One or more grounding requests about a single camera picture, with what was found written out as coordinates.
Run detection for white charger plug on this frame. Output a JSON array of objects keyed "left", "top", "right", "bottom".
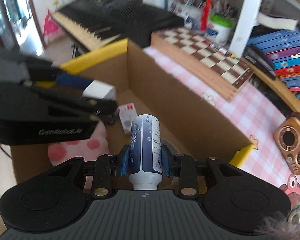
[{"left": 82, "top": 80, "right": 116, "bottom": 100}]

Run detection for pink plush toy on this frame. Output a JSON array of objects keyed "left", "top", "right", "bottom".
[{"left": 47, "top": 121, "right": 109, "bottom": 166}]

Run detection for white red small box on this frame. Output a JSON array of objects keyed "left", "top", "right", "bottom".
[{"left": 117, "top": 103, "right": 138, "bottom": 134}]

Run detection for yellow cardboard box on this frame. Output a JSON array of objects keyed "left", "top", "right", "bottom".
[{"left": 11, "top": 41, "right": 252, "bottom": 183}]

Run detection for black electronic keyboard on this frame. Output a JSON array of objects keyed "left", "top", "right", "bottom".
[{"left": 52, "top": 0, "right": 184, "bottom": 52}]

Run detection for pink checkered table mat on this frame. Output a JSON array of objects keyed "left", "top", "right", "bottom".
[{"left": 143, "top": 47, "right": 300, "bottom": 206}]

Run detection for wooden chess board box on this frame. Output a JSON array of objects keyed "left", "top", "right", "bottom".
[{"left": 151, "top": 27, "right": 253, "bottom": 102}]

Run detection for brown retro radio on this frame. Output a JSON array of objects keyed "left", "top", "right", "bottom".
[{"left": 274, "top": 112, "right": 300, "bottom": 176}]

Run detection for white pen holder cup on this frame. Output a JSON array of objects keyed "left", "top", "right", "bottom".
[{"left": 205, "top": 14, "right": 233, "bottom": 46}]

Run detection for row of leaning books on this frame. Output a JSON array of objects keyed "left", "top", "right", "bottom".
[{"left": 244, "top": 26, "right": 300, "bottom": 100}]

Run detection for red tassel ornament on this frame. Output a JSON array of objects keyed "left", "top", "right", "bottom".
[{"left": 200, "top": 0, "right": 213, "bottom": 32}]

